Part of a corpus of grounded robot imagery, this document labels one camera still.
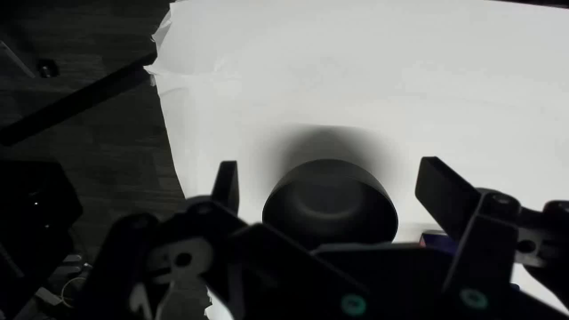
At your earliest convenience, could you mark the small black round knob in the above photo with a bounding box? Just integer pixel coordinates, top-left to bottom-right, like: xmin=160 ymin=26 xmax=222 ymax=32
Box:
xmin=37 ymin=59 xmax=59 ymax=79

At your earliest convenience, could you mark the black bowl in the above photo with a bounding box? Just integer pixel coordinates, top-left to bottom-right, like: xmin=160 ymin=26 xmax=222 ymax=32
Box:
xmin=262 ymin=159 xmax=399 ymax=250

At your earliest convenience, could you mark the black bar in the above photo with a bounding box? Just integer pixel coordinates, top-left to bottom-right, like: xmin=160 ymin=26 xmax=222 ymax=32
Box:
xmin=0 ymin=52 xmax=157 ymax=148

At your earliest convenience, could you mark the black box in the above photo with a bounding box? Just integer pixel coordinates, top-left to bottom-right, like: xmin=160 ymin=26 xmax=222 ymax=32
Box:
xmin=0 ymin=158 xmax=84 ymax=319

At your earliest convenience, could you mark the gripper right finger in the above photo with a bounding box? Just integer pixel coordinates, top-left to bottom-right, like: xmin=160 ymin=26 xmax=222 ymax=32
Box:
xmin=415 ymin=156 xmax=569 ymax=320

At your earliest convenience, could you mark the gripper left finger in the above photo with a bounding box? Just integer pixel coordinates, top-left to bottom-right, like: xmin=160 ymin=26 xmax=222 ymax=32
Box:
xmin=73 ymin=161 xmax=369 ymax=320

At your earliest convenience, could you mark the white paper sheet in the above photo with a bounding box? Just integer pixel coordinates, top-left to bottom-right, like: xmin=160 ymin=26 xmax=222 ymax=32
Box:
xmin=144 ymin=0 xmax=569 ymax=320

